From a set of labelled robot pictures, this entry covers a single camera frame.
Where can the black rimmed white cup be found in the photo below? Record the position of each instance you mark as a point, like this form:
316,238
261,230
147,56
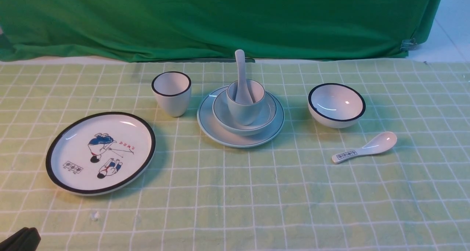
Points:
172,91

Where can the metal binder clip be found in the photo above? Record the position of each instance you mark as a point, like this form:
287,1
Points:
409,44

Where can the green rimmed white bowl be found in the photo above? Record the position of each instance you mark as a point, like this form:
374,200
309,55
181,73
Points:
227,122

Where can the black rimmed white bowl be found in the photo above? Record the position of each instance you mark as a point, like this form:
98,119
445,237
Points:
335,105

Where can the green rimmed white cup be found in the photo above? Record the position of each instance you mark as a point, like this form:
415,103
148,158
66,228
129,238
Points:
246,114

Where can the plain white ceramic spoon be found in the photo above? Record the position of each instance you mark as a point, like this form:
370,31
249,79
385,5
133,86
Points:
241,82

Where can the green checkered tablecloth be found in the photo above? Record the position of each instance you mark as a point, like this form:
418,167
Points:
198,195

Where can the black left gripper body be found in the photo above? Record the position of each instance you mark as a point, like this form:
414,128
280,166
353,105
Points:
26,239

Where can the black rimmed illustrated plate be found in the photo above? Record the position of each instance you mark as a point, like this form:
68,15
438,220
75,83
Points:
100,153

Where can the green rimmed white plate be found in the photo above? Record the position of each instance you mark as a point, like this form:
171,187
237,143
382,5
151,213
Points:
213,129

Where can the white spoon with label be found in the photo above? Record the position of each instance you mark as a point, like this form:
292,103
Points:
379,144

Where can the green backdrop cloth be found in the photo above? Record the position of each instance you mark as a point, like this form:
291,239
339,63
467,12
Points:
157,30

